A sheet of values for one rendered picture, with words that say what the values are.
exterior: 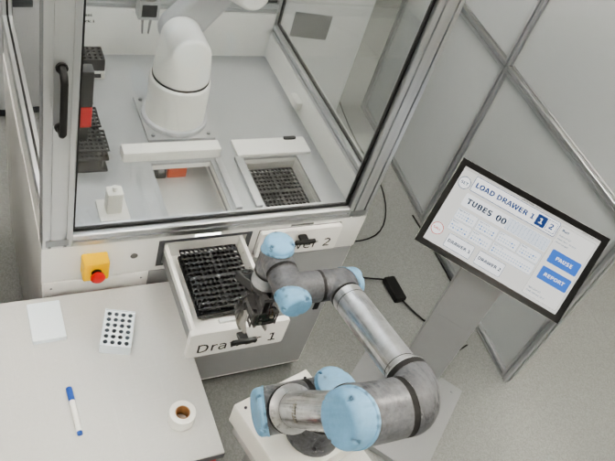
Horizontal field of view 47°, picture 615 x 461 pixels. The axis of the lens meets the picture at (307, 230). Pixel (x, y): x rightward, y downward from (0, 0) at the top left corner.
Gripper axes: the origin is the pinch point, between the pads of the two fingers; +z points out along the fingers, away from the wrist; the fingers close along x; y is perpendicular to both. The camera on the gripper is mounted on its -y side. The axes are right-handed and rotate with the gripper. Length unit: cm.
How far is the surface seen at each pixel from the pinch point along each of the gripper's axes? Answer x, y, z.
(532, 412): 156, 7, 97
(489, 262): 84, -7, -4
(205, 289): -5.6, -17.7, 6.9
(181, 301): -13.1, -15.3, 7.7
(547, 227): 99, -7, -18
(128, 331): -27.1, -14.3, 17.5
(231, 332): -3.1, -1.1, 5.2
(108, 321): -32.0, -18.2, 16.9
